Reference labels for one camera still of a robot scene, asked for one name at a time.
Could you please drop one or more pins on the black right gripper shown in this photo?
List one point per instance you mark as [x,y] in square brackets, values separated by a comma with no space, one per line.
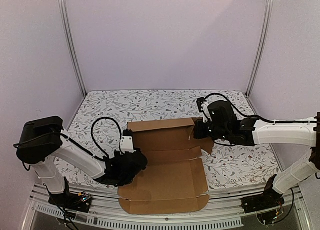
[200,129]

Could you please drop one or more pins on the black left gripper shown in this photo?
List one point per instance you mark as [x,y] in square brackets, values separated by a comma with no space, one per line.
[115,154]

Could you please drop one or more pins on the brown cardboard box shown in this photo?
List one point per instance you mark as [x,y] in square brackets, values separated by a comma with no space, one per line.
[174,180]

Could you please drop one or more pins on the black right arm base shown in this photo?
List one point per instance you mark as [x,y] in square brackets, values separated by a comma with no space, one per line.
[267,199]

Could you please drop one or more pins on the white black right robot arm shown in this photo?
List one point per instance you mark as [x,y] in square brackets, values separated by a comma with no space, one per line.
[301,132]

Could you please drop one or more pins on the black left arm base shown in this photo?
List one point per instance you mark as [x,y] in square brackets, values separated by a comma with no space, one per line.
[79,202]

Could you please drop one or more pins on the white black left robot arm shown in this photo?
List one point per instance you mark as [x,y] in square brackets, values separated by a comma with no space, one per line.
[43,140]

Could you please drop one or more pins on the floral patterned table mat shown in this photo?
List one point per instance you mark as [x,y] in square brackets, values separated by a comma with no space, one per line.
[96,127]

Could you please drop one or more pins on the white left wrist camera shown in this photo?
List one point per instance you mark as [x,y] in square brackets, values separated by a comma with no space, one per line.
[126,142]

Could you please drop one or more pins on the aluminium front rail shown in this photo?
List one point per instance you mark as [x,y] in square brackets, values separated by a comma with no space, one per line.
[220,209]

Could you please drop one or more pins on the aluminium frame post right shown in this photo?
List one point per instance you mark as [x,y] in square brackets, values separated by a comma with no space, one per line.
[261,46]

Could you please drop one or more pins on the aluminium frame post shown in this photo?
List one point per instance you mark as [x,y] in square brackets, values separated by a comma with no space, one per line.
[71,47]
[261,46]

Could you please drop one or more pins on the aluminium frame post left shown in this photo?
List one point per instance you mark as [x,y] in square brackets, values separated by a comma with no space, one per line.
[71,47]

